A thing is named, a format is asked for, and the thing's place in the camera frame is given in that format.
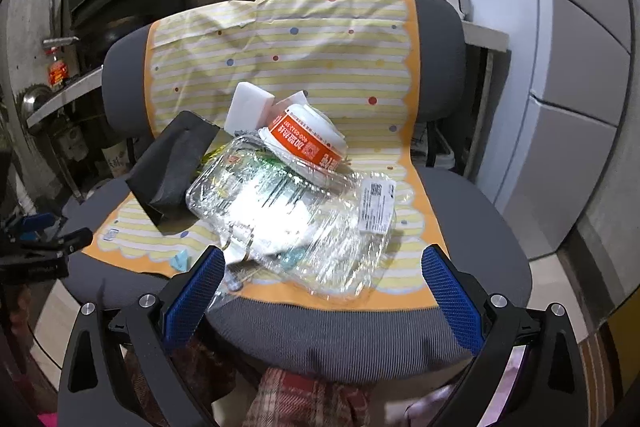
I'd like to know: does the orange white paper bowl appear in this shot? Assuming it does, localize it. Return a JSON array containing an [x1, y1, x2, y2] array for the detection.
[[258, 103, 347, 171]]

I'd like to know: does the black bag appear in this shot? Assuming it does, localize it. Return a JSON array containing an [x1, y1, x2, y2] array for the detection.
[[125, 110, 229, 225]]

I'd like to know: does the grey refrigerator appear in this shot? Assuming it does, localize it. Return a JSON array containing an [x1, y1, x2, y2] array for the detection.
[[471, 0, 631, 259]]

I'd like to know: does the clear plastic food tray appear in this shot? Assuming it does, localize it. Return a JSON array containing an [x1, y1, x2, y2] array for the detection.
[[186, 133, 401, 300]]

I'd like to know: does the white foam block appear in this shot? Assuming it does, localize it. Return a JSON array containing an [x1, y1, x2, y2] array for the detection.
[[224, 81, 274, 136]]

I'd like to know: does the grey office chair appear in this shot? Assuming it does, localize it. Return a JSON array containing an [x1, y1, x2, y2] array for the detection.
[[60, 0, 534, 384]]

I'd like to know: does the yellow striped dotted cloth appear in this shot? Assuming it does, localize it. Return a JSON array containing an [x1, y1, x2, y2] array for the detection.
[[102, 0, 465, 312]]

